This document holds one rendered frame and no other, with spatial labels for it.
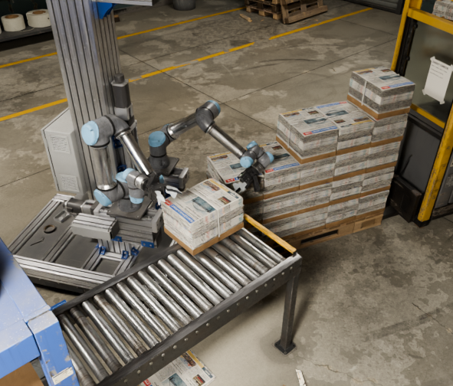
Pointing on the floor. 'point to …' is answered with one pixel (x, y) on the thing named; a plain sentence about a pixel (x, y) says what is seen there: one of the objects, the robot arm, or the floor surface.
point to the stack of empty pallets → (266, 8)
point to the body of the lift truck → (427, 140)
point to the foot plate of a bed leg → (283, 348)
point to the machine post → (52, 348)
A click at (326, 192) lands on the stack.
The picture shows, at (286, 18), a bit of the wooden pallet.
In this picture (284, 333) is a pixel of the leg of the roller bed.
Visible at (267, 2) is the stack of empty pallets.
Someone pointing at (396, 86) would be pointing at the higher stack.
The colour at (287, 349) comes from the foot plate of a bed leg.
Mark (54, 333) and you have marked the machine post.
